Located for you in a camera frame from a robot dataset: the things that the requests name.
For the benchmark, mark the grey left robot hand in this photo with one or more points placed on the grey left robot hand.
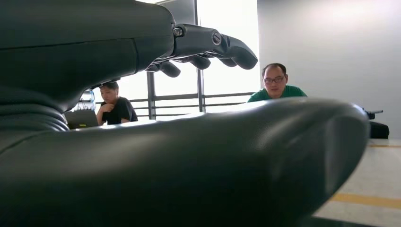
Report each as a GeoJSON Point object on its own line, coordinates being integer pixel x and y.
{"type": "Point", "coordinates": [156, 172]}

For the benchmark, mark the black bag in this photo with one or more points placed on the black bag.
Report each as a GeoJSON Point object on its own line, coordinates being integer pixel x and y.
{"type": "Point", "coordinates": [379, 130]}

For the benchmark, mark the dark laptop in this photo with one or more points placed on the dark laptop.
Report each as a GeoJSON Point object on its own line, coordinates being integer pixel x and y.
{"type": "Point", "coordinates": [81, 119]}

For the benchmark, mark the black window frame railing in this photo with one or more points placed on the black window frame railing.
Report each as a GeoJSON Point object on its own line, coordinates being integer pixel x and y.
{"type": "Point", "coordinates": [151, 94]}

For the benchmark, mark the person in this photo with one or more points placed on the person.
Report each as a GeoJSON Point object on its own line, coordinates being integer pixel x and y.
{"type": "Point", "coordinates": [119, 109]}
{"type": "Point", "coordinates": [275, 84]}

